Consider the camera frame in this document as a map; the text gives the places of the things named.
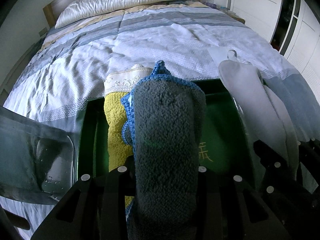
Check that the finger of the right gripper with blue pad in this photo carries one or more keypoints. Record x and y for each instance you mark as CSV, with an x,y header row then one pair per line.
x,y
303,175

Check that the grey sock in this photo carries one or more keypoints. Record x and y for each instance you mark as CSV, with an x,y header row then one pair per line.
x,y
265,115

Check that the grey blue-trimmed cloth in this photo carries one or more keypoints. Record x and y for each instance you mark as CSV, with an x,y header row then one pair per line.
x,y
165,115

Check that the yellow white towel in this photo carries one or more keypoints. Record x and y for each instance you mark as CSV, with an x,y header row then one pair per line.
x,y
117,85

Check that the green tray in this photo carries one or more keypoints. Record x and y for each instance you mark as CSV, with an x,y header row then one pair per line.
x,y
223,148

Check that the white sliding wardrobe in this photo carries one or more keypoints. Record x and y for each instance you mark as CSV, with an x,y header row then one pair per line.
x,y
290,26

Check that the right wooden nightstand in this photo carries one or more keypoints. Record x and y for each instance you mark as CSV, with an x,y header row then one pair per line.
x,y
234,16

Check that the striped blue bed cover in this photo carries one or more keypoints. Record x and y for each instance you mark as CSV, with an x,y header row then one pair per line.
x,y
70,69

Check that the dark glass jar wooden lid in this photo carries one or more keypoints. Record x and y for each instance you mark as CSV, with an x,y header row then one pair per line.
x,y
39,163

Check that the left wall socket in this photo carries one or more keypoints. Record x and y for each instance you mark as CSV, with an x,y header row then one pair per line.
x,y
43,31

